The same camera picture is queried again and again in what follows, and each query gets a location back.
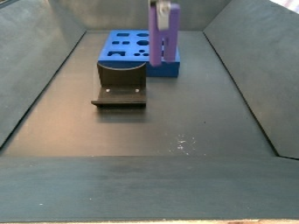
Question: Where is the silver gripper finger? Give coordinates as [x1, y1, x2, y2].
[148, 0, 171, 31]

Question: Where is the purple double-square peg object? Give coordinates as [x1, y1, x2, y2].
[148, 2, 180, 67]

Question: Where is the blue foam shape-sorter board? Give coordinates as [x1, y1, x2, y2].
[97, 30, 180, 78]

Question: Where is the black plastic stand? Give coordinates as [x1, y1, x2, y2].
[90, 63, 146, 108]

